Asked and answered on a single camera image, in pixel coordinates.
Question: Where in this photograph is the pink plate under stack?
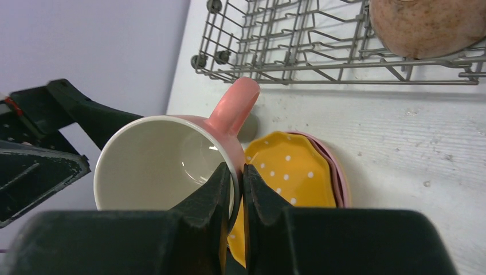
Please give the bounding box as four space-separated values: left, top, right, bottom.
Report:
285 131 352 208

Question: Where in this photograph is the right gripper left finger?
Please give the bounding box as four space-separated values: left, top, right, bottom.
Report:
1 163 231 274

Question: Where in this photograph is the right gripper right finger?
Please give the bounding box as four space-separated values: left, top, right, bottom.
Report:
242 165 457 274

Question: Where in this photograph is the brown speckled cream bowl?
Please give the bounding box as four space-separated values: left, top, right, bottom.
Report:
369 1 485 59

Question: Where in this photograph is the grey ceramic mug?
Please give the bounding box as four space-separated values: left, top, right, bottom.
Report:
237 112 259 143

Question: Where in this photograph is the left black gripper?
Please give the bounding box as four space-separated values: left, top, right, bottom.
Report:
1 79 140 228

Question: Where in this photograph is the pink cup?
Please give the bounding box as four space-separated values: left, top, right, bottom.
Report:
93 77 260 228

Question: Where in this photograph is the yellow polka dot plate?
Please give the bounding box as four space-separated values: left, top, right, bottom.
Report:
228 131 342 274

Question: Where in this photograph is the grey wire dish rack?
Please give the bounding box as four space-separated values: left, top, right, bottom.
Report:
190 1 485 85

